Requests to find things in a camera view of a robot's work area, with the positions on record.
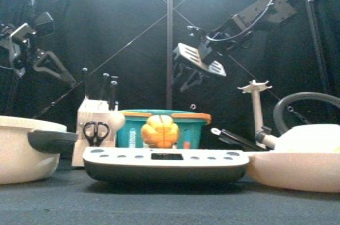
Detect black toy scissors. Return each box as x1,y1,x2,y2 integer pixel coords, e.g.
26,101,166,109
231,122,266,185
82,120,112,147

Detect grey vertical frame pole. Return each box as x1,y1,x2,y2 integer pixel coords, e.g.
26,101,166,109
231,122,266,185
167,0,175,110

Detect white toy knife block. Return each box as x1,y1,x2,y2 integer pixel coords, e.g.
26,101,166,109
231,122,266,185
71,97,128,167

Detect white utensil stand pole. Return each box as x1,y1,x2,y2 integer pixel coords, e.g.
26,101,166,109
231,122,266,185
236,79,274,138

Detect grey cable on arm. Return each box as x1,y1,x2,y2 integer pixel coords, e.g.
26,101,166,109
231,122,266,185
203,0,307,44

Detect teal basket with orange handles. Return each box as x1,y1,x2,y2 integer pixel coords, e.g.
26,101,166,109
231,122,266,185
116,108,212,150

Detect black utensil with white tip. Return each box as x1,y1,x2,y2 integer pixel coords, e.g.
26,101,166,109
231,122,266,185
208,127,260,152

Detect white grey toy scale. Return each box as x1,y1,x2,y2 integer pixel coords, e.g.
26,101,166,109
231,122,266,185
82,146,251,184

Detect black handled toy knife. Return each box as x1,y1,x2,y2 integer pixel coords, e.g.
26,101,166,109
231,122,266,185
102,72,112,102
110,75,122,110
82,67,90,100

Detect white pot with grey handle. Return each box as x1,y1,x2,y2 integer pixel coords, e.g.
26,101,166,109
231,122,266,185
0,115,80,185

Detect white kettle with grey handle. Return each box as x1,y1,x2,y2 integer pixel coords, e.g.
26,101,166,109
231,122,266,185
264,91,340,154

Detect yellow orange toy squash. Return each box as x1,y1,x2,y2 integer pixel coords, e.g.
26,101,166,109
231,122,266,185
140,114,180,150

